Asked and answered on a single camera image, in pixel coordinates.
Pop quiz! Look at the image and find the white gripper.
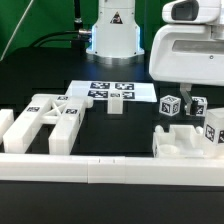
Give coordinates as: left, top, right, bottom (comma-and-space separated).
149, 0, 224, 116

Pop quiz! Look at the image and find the white chair seat block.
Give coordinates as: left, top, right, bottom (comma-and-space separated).
152, 125, 204, 159

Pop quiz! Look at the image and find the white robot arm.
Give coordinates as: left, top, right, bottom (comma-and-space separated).
86, 0, 224, 113

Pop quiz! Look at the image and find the white tagged cube right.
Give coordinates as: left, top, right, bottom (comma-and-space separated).
191, 96, 208, 117

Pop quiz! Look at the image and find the white tagged cube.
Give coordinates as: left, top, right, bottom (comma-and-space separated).
191, 96, 208, 117
159, 95, 181, 116

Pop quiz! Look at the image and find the white tagged cube left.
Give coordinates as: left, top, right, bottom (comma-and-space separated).
159, 95, 181, 116

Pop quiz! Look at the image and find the white marker base sheet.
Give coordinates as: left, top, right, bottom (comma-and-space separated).
66, 80, 157, 103

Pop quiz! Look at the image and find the black pole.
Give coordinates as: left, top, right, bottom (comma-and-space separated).
74, 0, 83, 30

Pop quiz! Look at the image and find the white U-shaped fence frame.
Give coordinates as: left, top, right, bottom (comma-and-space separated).
0, 109, 224, 186

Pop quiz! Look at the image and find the white chair back frame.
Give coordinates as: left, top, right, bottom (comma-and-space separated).
3, 94, 93, 155

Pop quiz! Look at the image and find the black cable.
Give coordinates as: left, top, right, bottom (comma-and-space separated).
29, 30, 92, 48

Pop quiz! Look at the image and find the white cable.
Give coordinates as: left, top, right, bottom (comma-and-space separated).
0, 0, 36, 61

